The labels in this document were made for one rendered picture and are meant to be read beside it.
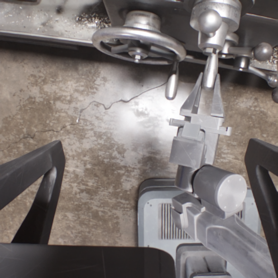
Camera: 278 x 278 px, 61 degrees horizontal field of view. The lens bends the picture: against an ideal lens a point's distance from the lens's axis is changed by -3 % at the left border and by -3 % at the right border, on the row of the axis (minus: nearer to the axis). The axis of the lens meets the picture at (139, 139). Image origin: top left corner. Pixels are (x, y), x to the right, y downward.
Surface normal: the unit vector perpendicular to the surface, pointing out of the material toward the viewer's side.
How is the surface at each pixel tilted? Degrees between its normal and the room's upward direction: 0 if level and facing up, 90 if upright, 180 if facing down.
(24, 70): 0
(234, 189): 26
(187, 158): 21
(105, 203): 0
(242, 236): 73
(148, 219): 0
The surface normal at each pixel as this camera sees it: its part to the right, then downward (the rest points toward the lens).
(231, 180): 0.41, 0.15
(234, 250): -0.90, 0.22
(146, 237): -0.03, 0.08
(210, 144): -0.37, 0.02
